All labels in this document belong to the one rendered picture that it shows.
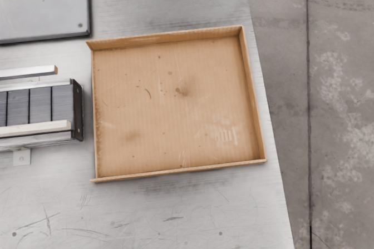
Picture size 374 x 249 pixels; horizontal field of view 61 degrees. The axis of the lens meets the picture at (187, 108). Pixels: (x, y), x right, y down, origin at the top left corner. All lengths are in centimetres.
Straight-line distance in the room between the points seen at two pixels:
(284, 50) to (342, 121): 43
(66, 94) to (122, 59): 13
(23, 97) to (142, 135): 22
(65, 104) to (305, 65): 126
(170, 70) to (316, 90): 108
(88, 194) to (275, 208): 33
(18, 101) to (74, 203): 20
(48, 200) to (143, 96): 25
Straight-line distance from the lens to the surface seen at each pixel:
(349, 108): 164
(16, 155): 65
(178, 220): 58
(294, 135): 151
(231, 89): 61
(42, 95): 60
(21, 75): 54
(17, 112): 61
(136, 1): 70
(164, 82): 61
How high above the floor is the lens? 140
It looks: 75 degrees down
